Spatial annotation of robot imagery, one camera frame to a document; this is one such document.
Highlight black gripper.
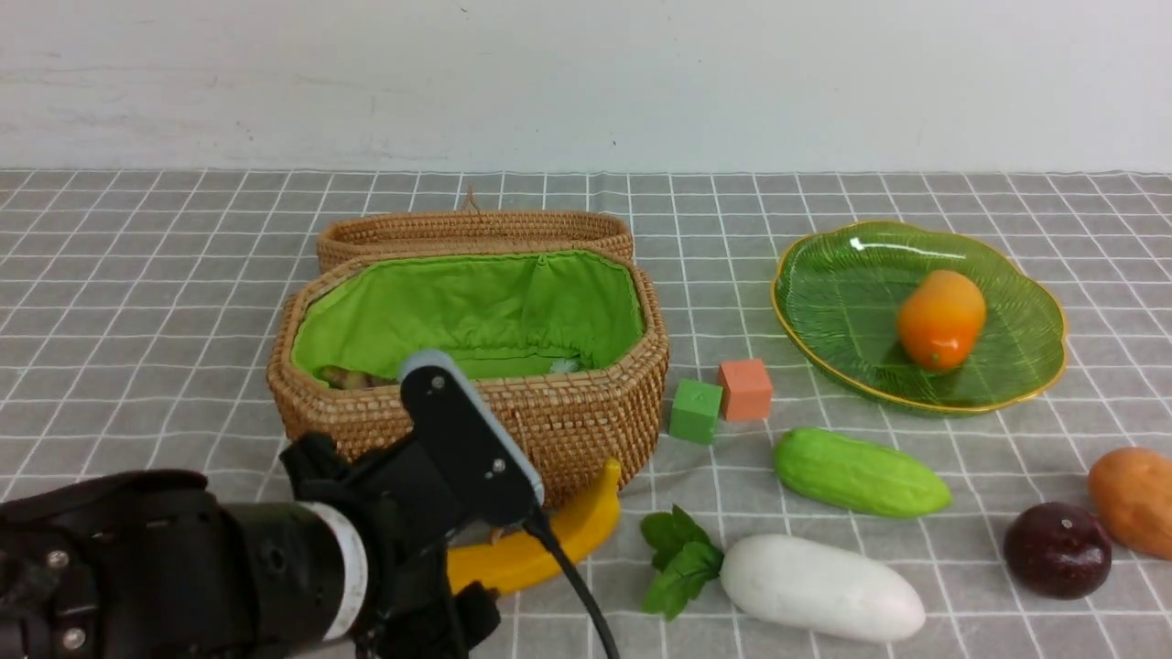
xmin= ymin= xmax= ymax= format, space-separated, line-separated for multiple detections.
xmin=279 ymin=432 xmax=500 ymax=658

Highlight yellow toy banana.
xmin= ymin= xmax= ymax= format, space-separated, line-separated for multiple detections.
xmin=448 ymin=458 xmax=621 ymax=596

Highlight white toy radish green leaves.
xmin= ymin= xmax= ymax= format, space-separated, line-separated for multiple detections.
xmin=640 ymin=507 xmax=927 ymax=645

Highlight green toy cucumber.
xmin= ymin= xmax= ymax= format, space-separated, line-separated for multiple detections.
xmin=774 ymin=427 xmax=953 ymax=519

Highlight orange toy mango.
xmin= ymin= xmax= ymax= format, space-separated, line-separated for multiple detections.
xmin=897 ymin=270 xmax=987 ymax=373

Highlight dark purple toy passionfruit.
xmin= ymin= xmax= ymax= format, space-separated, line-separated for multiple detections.
xmin=1002 ymin=502 xmax=1113 ymax=600

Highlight brown toy potato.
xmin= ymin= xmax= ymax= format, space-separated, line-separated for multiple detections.
xmin=1086 ymin=447 xmax=1171 ymax=561

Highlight purple toy eggplant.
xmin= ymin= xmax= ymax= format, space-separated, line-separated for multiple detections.
xmin=316 ymin=364 xmax=379 ymax=390

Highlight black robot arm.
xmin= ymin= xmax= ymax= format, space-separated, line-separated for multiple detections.
xmin=4 ymin=433 xmax=500 ymax=658

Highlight woven rattan basket green lining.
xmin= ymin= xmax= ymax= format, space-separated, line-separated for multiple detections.
xmin=266 ymin=243 xmax=670 ymax=505

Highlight green foam cube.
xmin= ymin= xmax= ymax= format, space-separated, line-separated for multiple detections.
xmin=667 ymin=378 xmax=724 ymax=444

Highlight grey checked tablecloth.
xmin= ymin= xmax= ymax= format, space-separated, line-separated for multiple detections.
xmin=1 ymin=170 xmax=1171 ymax=658

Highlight orange foam cube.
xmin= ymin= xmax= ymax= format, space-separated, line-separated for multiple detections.
xmin=718 ymin=359 xmax=774 ymax=422

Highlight green glass leaf plate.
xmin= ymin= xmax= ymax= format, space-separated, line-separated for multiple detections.
xmin=774 ymin=220 xmax=1069 ymax=417

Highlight black camera cable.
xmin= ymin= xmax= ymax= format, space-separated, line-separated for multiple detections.
xmin=522 ymin=508 xmax=624 ymax=659

